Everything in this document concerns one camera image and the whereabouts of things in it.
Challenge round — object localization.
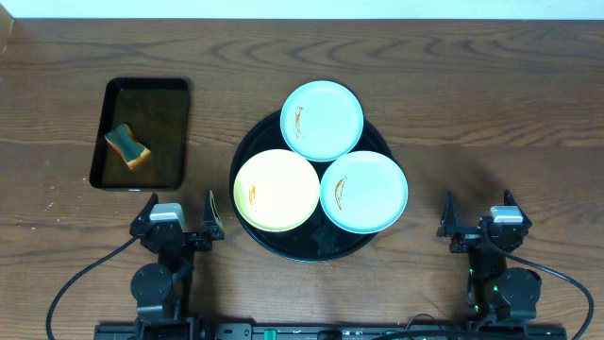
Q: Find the light blue plate top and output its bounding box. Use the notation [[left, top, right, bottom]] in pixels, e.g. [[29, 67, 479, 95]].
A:
[[279, 80, 364, 162]]

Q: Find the light blue plate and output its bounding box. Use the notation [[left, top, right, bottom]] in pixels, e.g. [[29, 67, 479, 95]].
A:
[[320, 151, 409, 234], [279, 80, 364, 162]]

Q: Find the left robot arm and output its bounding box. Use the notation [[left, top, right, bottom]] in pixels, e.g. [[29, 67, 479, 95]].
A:
[[129, 191, 225, 339]]

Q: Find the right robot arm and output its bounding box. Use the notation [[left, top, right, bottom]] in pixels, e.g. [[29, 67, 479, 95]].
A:
[[436, 191, 542, 332]]

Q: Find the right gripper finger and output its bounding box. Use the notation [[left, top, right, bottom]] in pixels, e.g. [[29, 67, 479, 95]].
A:
[[503, 190, 532, 226], [436, 192, 459, 237]]

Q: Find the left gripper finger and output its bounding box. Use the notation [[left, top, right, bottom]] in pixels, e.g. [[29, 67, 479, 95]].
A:
[[203, 190, 225, 240], [133, 193, 159, 226]]

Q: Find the yellow plate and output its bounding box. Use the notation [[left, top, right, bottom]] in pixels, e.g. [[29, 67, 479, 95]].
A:
[[232, 149, 320, 232]]

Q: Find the round black serving tray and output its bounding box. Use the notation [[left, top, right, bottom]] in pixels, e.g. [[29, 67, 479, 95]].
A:
[[229, 110, 377, 263]]

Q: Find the light blue plate right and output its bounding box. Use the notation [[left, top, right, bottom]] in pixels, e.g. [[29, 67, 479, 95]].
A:
[[320, 151, 409, 234]]

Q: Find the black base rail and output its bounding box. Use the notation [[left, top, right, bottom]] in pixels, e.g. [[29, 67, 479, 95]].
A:
[[92, 323, 567, 340]]

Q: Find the green and orange sponge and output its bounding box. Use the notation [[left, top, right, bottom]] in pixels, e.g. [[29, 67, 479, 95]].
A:
[[105, 124, 151, 170]]

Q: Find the black rectangular water tray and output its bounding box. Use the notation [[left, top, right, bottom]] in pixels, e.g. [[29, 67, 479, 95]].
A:
[[89, 77, 191, 191]]

